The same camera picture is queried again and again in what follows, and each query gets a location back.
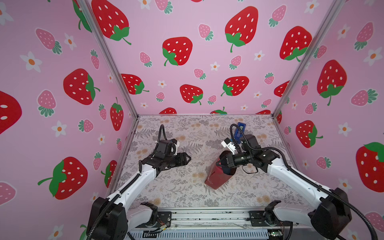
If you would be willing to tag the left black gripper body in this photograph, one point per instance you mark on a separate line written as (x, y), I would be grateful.
(171, 161)

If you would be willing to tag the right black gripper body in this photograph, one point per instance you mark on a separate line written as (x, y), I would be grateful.
(241, 158)

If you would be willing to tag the dark red wrapping paper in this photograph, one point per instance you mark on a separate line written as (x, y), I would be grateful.
(218, 176)

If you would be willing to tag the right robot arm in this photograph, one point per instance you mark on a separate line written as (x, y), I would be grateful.
(326, 212)

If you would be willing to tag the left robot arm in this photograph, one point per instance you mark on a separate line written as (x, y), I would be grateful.
(112, 218)

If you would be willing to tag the blue tape dispenser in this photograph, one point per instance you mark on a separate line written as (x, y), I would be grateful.
(238, 135)

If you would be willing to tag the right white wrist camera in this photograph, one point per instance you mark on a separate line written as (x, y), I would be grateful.
(228, 143)

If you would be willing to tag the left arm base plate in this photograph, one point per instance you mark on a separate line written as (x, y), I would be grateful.
(162, 218)

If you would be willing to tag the aluminium rail frame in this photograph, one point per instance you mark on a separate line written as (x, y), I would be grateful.
(219, 224)

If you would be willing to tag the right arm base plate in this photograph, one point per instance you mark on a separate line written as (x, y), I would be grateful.
(263, 219)

